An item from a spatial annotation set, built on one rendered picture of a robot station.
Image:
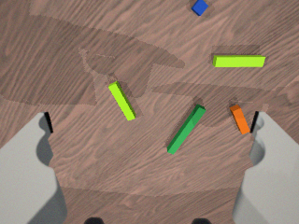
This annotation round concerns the small blue block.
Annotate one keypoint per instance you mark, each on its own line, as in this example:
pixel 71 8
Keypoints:
pixel 199 7

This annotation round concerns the orange rod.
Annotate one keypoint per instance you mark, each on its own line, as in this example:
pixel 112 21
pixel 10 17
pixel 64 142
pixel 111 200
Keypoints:
pixel 239 119

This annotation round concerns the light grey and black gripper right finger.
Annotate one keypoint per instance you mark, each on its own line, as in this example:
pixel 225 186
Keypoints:
pixel 269 191

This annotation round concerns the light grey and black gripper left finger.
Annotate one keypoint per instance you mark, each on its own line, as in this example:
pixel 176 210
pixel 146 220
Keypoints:
pixel 29 189

